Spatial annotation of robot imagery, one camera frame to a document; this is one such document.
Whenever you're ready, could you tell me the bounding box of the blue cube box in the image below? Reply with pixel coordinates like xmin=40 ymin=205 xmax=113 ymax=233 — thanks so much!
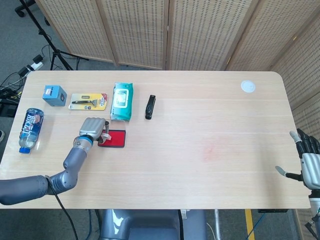
xmin=41 ymin=84 xmax=68 ymax=108

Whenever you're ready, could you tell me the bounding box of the black office chair base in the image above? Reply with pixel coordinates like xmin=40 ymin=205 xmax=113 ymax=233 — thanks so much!
xmin=14 ymin=0 xmax=51 ymax=26

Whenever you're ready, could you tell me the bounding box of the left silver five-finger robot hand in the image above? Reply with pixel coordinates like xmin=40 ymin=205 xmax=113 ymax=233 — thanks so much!
xmin=78 ymin=117 xmax=112 ymax=147

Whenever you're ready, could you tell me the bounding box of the teal wet wipes pack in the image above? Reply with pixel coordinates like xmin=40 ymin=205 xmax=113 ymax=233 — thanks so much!
xmin=110 ymin=82 xmax=134 ymax=123

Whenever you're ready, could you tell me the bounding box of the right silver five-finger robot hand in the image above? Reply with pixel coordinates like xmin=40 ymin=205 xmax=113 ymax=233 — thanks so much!
xmin=274 ymin=128 xmax=320 ymax=191

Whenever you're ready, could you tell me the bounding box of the black floor cable bundle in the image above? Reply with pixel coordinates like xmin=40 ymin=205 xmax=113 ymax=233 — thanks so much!
xmin=0 ymin=72 xmax=28 ymax=118

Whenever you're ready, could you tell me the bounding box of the wooden folding screen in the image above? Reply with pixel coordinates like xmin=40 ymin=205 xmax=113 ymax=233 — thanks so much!
xmin=34 ymin=0 xmax=320 ymax=240

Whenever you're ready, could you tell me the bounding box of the red ink pad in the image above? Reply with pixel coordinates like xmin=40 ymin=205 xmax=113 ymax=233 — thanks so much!
xmin=97 ymin=129 xmax=127 ymax=149

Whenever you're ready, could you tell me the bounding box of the razor in yellow blister pack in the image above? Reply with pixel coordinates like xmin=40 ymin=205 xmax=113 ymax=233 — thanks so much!
xmin=68 ymin=92 xmax=109 ymax=111

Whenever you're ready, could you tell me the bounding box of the black tripod stand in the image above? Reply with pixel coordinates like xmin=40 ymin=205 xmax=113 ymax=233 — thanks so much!
xmin=18 ymin=0 xmax=89 ymax=71

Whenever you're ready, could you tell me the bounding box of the blue label water bottle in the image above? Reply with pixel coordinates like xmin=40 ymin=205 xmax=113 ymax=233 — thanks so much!
xmin=18 ymin=107 xmax=45 ymax=154

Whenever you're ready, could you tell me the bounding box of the black stapler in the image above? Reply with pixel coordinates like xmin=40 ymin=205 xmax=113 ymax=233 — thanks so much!
xmin=144 ymin=94 xmax=157 ymax=121

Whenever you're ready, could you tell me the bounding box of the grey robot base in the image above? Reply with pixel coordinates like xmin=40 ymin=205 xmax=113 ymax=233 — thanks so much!
xmin=99 ymin=208 xmax=208 ymax=240

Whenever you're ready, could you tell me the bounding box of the clear ink pad lid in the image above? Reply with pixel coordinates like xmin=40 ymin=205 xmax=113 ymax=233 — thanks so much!
xmin=107 ymin=119 xmax=126 ymax=131

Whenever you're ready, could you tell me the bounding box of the white power strip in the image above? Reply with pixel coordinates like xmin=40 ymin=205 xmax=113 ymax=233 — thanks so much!
xmin=18 ymin=55 xmax=44 ymax=77

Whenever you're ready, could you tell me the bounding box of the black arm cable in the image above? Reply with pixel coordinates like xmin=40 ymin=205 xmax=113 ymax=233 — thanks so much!
xmin=46 ymin=178 xmax=80 ymax=240

